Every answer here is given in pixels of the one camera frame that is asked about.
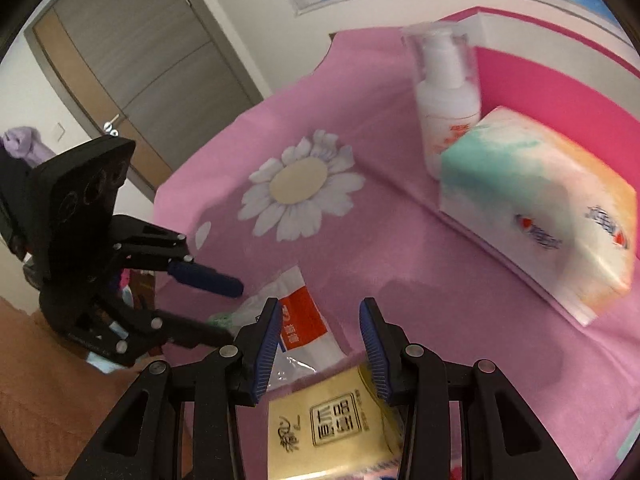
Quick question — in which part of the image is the white red wipes packet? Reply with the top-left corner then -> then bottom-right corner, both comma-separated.
207,266 -> 346,390

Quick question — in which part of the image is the yellow tissue pack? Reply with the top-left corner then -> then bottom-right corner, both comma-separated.
268,364 -> 404,479

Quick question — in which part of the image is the purple cloth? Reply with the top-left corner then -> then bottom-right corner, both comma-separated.
1,127 -> 55,168

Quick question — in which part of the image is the pink floral tablecloth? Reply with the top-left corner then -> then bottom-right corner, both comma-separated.
153,28 -> 639,479

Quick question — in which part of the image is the grey brown door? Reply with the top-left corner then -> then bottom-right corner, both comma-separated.
26,0 -> 262,197

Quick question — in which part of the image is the pastel tissue pack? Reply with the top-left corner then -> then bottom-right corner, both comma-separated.
439,106 -> 638,325

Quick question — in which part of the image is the white pump lotion bottle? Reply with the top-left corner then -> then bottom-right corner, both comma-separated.
402,21 -> 482,179

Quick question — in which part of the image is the pink storage box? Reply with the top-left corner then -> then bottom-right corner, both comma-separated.
438,8 -> 639,324

